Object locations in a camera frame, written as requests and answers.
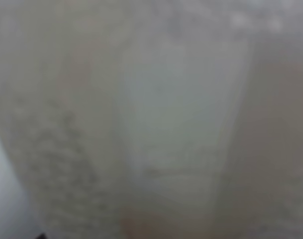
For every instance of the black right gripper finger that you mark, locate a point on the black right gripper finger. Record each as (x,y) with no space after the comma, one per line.
(41,236)

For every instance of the clear plastic drink bottle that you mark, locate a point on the clear plastic drink bottle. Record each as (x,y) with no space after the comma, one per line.
(156,119)

